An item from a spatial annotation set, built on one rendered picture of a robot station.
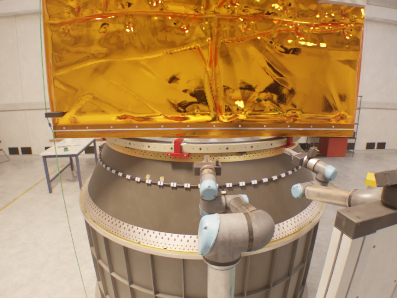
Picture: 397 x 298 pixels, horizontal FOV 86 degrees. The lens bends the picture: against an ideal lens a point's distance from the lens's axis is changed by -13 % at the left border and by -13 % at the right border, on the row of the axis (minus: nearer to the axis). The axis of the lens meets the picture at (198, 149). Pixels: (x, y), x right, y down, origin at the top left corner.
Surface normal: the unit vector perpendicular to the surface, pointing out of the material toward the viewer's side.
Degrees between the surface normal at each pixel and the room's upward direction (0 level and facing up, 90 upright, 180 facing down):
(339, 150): 90
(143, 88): 88
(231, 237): 67
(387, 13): 90
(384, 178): 90
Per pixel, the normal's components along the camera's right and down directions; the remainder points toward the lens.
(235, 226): 0.05, -0.61
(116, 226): -0.34, -0.55
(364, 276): 0.24, 0.25
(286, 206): 0.47, -0.25
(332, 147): 0.03, 0.25
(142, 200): -0.33, -0.24
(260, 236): 0.32, -0.07
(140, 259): -0.35, 0.24
